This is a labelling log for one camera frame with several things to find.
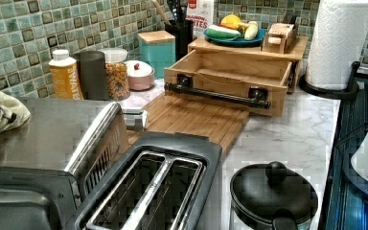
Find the wooden drawer with black handle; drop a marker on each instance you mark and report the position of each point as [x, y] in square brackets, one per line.
[239, 81]

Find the green and white toy vegetable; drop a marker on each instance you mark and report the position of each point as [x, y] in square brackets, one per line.
[215, 31]

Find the wooden spoon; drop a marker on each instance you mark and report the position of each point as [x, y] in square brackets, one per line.
[161, 12]

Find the glass jar with cereal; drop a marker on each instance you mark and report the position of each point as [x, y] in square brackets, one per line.
[116, 73]

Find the black utensils in holder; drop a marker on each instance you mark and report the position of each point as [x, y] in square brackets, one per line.
[178, 8]

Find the wooden drawer cabinet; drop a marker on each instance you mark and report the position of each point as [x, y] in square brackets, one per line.
[293, 53]

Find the white cereal box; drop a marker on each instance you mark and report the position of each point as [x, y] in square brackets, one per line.
[201, 13]

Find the pink pot with white lid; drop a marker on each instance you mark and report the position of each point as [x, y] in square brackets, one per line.
[140, 75]

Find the black pot with lid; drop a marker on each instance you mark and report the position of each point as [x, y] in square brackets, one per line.
[273, 197]

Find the wooden knife block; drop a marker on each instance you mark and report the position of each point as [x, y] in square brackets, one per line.
[281, 36]

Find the dark grey cylindrical canister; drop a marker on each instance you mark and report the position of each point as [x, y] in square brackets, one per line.
[91, 68]

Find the black utensil holder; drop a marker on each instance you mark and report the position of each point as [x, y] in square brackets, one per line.
[183, 33]

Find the black paper towel holder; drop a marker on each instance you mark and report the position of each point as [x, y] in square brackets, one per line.
[349, 93]

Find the pale toy banana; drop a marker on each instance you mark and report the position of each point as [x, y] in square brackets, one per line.
[251, 31]

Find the blue plate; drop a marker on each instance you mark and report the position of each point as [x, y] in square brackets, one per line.
[239, 41]

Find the bamboo cutting board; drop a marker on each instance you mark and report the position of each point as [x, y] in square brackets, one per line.
[221, 125]

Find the orange juice bottle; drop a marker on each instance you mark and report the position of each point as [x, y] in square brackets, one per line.
[65, 75]

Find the teal canister with wooden lid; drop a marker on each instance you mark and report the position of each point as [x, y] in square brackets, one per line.
[158, 50]

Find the yellow toy lemon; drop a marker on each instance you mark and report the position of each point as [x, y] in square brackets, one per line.
[231, 21]

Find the stainless steel toaster oven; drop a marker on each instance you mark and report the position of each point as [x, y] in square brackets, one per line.
[50, 164]

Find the white paper towel roll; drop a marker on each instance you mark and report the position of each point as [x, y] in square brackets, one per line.
[340, 30]

